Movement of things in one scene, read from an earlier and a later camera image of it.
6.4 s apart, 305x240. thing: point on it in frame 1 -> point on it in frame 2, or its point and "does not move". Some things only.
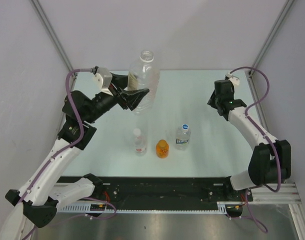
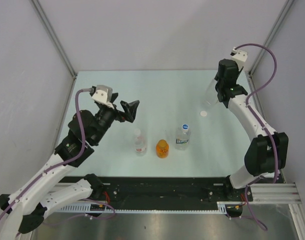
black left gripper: x=132 y=97 -> x=129 y=109
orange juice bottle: x=162 y=149 does not move
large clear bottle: x=143 y=74 -> x=210 y=97
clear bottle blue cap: x=182 y=137 does not move
